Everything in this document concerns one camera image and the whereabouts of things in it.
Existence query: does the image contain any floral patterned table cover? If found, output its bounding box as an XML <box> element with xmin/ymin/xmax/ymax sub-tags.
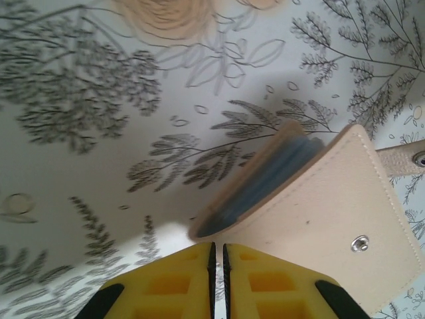
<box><xmin>0</xmin><ymin>0</ymin><xmax>425</xmax><ymax>319</ymax></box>

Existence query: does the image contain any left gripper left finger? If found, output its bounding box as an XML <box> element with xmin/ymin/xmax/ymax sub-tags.
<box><xmin>74</xmin><ymin>241</ymin><xmax>217</xmax><ymax>319</ymax></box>

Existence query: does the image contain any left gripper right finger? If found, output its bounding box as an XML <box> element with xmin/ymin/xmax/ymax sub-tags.
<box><xmin>222</xmin><ymin>243</ymin><xmax>370</xmax><ymax>319</ymax></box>

